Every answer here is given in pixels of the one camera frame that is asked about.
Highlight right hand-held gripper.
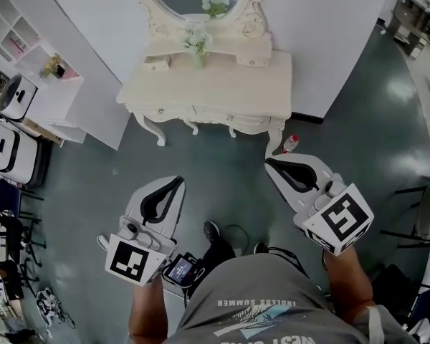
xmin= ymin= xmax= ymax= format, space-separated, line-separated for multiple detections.
xmin=264 ymin=154 xmax=376 ymax=256

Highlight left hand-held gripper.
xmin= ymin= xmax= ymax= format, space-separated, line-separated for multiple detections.
xmin=97 ymin=176 xmax=186 ymax=287

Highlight small white drawer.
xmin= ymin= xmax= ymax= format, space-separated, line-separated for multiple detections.
xmin=143 ymin=54 xmax=172 ymax=73
xmin=236 ymin=50 xmax=272 ymax=68

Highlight person's left forearm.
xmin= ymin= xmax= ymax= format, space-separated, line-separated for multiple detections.
xmin=128 ymin=274 xmax=170 ymax=344

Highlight person's right forearm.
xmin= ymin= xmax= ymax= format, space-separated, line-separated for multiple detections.
xmin=322 ymin=245 xmax=376 ymax=325

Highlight wide white drawer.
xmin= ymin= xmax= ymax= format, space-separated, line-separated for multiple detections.
xmin=193 ymin=105 xmax=270 ymax=125
xmin=135 ymin=102 xmax=191 ymax=120

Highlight white dressing table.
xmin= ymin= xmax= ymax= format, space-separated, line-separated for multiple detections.
xmin=116 ymin=30 xmax=294 ymax=159

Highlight red-capped plastic bottle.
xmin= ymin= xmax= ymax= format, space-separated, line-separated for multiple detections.
xmin=280 ymin=134 xmax=300 ymax=156

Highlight black device with screen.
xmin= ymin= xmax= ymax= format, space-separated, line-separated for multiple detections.
xmin=163 ymin=252 xmax=202 ymax=287

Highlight person's black trouser leg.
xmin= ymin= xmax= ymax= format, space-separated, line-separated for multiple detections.
xmin=199 ymin=237 xmax=237 ymax=267

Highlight person's grey printed t-shirt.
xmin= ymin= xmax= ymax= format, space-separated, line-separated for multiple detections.
xmin=167 ymin=254 xmax=419 ymax=344

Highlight grey chair with black legs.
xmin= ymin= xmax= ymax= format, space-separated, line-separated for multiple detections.
xmin=379 ymin=176 xmax=430 ymax=249

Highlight blue chair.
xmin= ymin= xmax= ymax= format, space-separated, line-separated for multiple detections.
xmin=0 ymin=178 xmax=44 ymax=225

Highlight white and black case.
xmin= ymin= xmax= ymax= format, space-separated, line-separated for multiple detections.
xmin=0 ymin=73 xmax=39 ymax=122
xmin=0 ymin=122 xmax=41 ymax=186

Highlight white flowers in vase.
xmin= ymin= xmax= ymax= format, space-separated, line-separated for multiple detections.
xmin=178 ymin=26 xmax=214 ymax=70

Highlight potted yellow plant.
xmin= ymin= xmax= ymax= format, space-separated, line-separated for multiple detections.
xmin=39 ymin=53 xmax=67 ymax=79

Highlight white cubby shelf unit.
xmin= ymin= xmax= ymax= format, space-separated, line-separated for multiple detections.
xmin=0 ymin=0 xmax=87 ymax=145

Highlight grey office desk unit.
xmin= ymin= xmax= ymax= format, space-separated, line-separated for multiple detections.
xmin=389 ymin=0 xmax=430 ymax=61

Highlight pink book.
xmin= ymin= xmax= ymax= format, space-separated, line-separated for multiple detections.
xmin=8 ymin=37 xmax=28 ymax=52

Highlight black floor cable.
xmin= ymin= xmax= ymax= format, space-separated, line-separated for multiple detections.
xmin=220 ymin=224 xmax=251 ymax=258

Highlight black frame chair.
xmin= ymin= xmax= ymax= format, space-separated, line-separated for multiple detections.
xmin=0 ymin=209 xmax=47 ymax=299

